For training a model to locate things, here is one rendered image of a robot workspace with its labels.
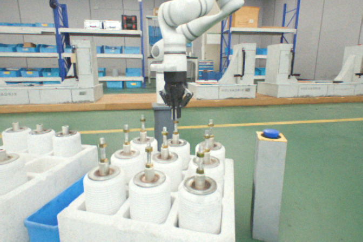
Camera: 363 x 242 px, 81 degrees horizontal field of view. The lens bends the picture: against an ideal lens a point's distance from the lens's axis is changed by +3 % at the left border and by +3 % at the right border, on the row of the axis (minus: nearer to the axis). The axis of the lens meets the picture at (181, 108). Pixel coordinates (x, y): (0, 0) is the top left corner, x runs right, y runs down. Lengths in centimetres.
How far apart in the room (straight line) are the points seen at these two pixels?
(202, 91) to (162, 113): 164
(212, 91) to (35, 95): 207
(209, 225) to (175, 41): 48
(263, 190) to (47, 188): 65
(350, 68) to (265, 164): 354
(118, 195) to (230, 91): 244
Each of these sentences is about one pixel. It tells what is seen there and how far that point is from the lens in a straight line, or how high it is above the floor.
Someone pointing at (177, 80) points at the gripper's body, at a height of 47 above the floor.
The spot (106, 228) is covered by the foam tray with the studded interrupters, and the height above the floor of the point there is 17.
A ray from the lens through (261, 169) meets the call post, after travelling 65.
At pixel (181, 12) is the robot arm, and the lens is 65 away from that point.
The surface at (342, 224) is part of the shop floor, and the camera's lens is 95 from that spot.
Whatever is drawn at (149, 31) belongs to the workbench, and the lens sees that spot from 664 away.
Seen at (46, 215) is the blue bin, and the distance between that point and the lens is 78.
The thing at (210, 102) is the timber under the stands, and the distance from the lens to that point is 269.
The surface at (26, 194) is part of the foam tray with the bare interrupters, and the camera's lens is 76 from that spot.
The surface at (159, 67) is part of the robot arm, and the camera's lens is 62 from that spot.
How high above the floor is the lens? 51
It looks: 11 degrees down
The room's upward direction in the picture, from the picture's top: straight up
